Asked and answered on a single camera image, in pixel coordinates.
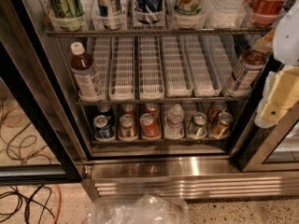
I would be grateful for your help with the blue rear soda can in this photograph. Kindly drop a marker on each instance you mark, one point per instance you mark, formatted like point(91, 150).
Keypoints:
point(105, 110)

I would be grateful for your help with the red soda can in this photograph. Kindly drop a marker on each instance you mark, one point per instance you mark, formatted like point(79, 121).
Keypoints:
point(152, 108)
point(149, 127)

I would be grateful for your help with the blue front soda can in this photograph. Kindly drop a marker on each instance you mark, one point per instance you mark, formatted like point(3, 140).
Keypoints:
point(102, 128)

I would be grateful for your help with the clear plastic bin with bag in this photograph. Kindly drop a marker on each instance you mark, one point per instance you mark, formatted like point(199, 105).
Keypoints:
point(146, 209)

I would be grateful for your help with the small clear water bottle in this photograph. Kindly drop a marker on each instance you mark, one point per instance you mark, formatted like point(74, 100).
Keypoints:
point(173, 128)

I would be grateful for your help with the left glass fridge door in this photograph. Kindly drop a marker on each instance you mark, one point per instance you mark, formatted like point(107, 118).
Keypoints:
point(24, 84)

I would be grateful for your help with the right brown tea bottle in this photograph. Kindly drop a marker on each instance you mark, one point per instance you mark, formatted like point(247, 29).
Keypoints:
point(247, 68)

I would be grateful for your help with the bronze rear can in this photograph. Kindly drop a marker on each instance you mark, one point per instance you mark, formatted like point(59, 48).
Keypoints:
point(215, 109)

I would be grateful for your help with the middle wire fridge shelf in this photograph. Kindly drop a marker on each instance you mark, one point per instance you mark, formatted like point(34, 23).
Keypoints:
point(167, 100)

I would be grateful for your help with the red Coca-Cola can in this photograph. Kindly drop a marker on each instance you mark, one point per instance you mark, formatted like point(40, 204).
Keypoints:
point(265, 12)

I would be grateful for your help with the red rear soda can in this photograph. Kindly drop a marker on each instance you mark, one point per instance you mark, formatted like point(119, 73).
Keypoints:
point(152, 108)

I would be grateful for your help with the glass fridge door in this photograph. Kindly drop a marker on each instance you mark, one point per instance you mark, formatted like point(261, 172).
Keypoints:
point(276, 148)
point(24, 84)

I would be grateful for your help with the white shelf glide tray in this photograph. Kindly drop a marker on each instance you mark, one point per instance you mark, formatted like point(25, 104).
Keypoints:
point(122, 70)
point(176, 72)
point(204, 78)
point(151, 81)

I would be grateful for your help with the blue soda can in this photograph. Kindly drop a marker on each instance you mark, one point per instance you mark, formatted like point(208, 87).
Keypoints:
point(102, 128)
point(105, 110)

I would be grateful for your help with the bronze front can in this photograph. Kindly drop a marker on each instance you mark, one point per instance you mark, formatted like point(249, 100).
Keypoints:
point(222, 125)

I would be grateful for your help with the wire fridge shelf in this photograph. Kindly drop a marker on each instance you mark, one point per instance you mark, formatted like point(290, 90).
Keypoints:
point(167, 100)
point(159, 32)

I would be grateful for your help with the clear water bottle top shelf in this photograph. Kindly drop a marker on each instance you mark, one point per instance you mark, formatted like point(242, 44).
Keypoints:
point(224, 13)

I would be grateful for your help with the top wire fridge shelf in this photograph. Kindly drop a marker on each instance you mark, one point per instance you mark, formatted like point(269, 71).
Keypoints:
point(159, 32)

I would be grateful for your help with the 7UP can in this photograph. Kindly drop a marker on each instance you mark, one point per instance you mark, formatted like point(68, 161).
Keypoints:
point(189, 0)

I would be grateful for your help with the left brown tea bottle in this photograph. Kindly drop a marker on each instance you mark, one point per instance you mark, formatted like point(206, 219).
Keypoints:
point(86, 73)

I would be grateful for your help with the brown tea bottle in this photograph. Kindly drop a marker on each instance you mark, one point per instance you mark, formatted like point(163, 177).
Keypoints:
point(86, 73)
point(247, 68)

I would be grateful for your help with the silver green front can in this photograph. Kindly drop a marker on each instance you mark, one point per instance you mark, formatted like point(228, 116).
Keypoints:
point(197, 126)

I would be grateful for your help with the red front soda can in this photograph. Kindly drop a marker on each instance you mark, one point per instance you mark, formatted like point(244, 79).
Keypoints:
point(149, 127)

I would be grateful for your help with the gold rear soda can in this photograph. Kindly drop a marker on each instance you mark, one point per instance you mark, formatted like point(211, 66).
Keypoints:
point(128, 109)

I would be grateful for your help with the bronze can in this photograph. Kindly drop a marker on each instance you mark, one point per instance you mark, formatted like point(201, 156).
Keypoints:
point(215, 109)
point(222, 125)

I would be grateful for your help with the steel fridge base grille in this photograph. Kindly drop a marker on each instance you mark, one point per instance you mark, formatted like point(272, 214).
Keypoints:
point(190, 178)

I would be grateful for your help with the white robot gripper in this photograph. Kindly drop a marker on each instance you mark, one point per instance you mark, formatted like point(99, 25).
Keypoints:
point(287, 39)

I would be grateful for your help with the right glass fridge door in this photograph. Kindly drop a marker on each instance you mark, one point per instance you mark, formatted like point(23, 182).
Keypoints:
point(276, 148)

